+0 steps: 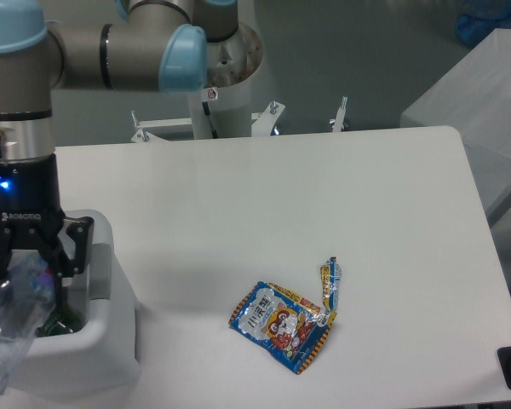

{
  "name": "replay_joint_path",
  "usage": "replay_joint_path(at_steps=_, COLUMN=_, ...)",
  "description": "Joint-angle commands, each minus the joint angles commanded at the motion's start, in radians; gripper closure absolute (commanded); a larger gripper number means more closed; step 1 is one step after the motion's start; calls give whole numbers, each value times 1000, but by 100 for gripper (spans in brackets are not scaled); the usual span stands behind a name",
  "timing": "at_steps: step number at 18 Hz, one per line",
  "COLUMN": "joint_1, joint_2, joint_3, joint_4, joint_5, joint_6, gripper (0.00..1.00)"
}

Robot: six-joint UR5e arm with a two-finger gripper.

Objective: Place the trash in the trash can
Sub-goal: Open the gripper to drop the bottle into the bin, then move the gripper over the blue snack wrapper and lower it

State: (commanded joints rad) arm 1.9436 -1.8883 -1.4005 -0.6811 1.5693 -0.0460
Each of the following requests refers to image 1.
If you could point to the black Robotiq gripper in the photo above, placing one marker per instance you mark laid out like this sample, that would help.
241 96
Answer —
31 219

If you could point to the clear plastic water bottle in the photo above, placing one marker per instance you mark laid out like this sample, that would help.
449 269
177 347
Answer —
27 298

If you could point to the blue snack wrapper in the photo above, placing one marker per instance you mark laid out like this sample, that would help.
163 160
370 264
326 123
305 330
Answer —
287 325

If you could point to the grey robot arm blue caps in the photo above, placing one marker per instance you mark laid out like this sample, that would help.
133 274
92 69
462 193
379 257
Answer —
161 46

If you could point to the green bottle in trash can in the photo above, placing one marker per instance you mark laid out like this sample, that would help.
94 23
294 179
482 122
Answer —
63 321

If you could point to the white side table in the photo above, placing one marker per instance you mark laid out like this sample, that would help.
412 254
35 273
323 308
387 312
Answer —
474 97

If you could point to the blue object top right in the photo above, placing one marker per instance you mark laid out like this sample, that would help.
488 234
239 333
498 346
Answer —
478 19

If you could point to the white left base bracket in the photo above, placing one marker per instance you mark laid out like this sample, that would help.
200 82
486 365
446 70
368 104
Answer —
176 129

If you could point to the white base bracket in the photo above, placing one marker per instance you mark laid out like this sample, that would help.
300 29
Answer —
339 122
266 122
176 129

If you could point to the white middle base bracket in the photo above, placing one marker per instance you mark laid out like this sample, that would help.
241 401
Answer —
266 122

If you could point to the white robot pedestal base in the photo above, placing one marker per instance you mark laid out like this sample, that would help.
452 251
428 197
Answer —
222 109

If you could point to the white right base bracket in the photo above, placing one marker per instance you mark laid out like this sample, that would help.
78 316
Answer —
339 122

